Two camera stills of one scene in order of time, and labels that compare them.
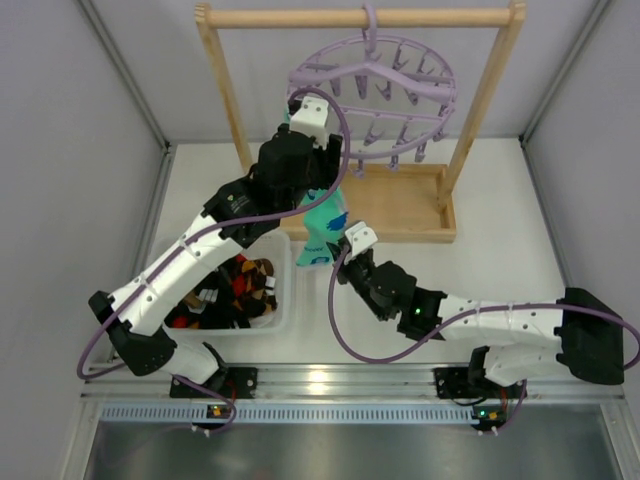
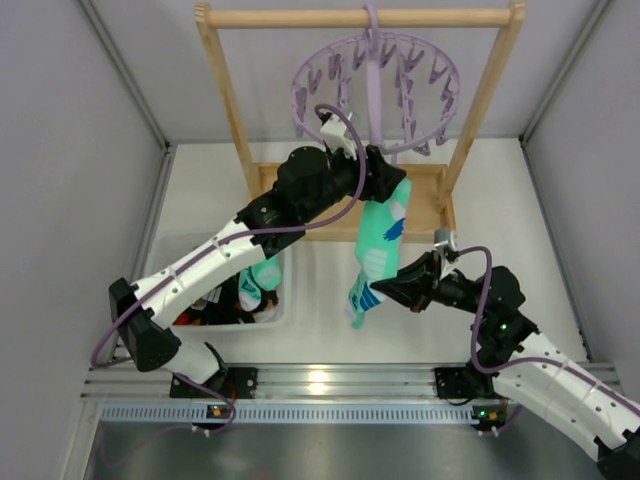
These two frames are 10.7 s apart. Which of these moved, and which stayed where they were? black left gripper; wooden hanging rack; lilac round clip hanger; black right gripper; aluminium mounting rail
Moved: lilac round clip hanger; black left gripper; black right gripper
Stayed: aluminium mounting rail; wooden hanging rack
